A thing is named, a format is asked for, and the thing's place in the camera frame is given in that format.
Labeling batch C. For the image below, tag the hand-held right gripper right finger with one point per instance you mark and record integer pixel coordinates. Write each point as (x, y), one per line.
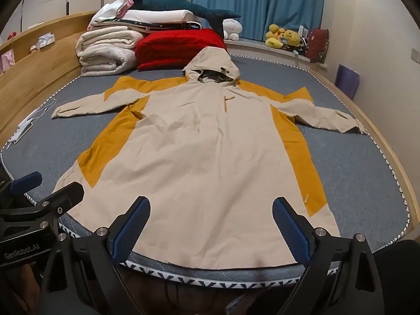
(292, 233)

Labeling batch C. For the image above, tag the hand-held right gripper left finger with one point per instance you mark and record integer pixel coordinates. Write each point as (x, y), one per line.
(131, 228)

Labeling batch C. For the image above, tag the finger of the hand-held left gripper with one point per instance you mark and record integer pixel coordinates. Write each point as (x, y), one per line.
(65, 195)
(26, 182)

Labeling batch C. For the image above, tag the beige and yellow hooded jacket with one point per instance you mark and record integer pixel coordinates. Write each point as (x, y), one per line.
(203, 154)

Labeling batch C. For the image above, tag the person's black clothing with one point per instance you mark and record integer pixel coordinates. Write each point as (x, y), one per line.
(400, 275)

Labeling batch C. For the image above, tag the pink card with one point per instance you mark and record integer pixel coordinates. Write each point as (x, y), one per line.
(6, 61)

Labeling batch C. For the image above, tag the small pink ornament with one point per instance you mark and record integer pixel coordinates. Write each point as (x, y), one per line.
(33, 49)

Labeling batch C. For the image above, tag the tissue box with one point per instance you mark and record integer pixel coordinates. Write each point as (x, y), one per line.
(46, 40)

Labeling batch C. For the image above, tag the cream folded blanket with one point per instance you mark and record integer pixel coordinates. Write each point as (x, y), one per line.
(105, 54)

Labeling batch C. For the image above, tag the purple bag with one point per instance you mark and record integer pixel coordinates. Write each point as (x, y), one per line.
(347, 82)

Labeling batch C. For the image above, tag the white wardrobe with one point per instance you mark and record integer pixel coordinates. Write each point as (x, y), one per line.
(49, 0)

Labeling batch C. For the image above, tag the white window sill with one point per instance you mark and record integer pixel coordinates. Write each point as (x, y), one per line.
(262, 51)

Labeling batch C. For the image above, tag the red folded blanket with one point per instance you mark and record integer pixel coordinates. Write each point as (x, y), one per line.
(174, 46)

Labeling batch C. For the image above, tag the dark red cushion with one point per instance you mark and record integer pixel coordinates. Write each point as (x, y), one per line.
(317, 44)

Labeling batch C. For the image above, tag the white and pink garment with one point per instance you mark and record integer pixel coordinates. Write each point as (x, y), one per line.
(111, 8)

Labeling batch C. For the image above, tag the yellow plush toy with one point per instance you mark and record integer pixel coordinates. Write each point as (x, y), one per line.
(292, 38)
(274, 36)

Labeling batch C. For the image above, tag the white folded duvet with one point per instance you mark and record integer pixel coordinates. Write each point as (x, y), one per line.
(154, 15)

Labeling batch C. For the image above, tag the white plush toy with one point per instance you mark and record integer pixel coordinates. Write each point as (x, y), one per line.
(231, 28)

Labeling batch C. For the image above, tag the teal shark plush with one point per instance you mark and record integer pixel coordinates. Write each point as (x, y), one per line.
(170, 5)

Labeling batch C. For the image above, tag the blue curtain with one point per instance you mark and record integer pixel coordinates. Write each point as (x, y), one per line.
(256, 0)

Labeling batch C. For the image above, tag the wooden bed frame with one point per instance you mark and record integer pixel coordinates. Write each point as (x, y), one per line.
(39, 64)

